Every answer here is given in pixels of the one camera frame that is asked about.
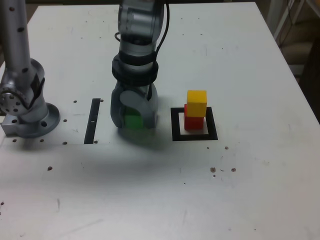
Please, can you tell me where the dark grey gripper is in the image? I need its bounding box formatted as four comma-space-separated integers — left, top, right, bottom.
110, 83, 160, 130

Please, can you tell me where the green cube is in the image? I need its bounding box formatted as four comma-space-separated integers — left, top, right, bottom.
123, 106, 145, 130

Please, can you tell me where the red cube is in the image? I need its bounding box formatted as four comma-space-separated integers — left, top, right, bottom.
183, 103, 205, 131

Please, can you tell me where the yellow cube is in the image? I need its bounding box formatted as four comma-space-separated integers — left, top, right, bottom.
186, 89, 208, 118

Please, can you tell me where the black tape square outline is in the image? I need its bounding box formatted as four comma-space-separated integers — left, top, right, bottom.
170, 106, 219, 142

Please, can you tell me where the black tape strip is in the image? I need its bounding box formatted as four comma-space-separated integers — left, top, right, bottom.
83, 98, 101, 145

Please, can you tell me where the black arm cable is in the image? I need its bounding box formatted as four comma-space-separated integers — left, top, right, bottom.
113, 0, 171, 101

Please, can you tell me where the white metal frame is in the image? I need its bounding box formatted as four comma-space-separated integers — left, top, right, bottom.
266, 0, 320, 42

